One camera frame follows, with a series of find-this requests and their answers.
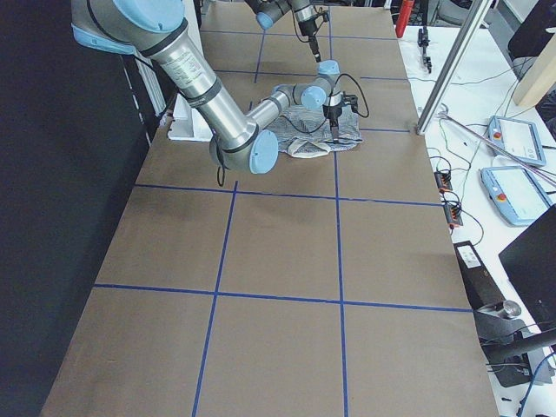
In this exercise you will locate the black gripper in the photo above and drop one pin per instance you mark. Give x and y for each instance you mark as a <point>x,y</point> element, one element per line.
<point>307,27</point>
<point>333,115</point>

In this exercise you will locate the blue white striped polo shirt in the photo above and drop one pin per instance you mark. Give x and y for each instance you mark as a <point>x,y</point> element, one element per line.
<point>304,133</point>

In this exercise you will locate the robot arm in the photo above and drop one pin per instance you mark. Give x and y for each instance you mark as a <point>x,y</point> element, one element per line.
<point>307,19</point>
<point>159,31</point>

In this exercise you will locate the red cylinder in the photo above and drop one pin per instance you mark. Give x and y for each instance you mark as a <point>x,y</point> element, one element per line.
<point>406,7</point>

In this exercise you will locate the black tripod stick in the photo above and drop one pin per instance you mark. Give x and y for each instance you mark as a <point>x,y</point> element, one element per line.
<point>423,39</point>

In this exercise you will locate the blue teach pendant far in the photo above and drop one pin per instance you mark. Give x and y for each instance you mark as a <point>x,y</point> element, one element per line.
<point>517,137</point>

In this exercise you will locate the blue teach pendant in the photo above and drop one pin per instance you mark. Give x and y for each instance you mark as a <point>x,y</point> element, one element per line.
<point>516,194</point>
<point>517,137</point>

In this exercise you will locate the blue teach pendant near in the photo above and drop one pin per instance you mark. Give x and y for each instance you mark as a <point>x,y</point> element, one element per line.
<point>516,194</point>

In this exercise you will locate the white reacher grabber stick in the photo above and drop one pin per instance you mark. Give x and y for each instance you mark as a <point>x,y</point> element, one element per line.
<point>443,115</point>

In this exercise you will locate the black box with label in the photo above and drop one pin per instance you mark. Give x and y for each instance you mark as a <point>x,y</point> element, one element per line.
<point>480,286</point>

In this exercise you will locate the black monitor corner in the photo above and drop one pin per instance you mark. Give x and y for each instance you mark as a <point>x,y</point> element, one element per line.
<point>529,262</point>

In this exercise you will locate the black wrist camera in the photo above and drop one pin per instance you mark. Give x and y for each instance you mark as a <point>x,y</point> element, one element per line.
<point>323,14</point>
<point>351,101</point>

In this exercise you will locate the white pedestal column base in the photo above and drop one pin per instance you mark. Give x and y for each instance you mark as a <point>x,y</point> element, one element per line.
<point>187,124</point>

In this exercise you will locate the aluminium frame post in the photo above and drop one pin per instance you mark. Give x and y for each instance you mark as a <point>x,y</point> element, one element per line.
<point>471,24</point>

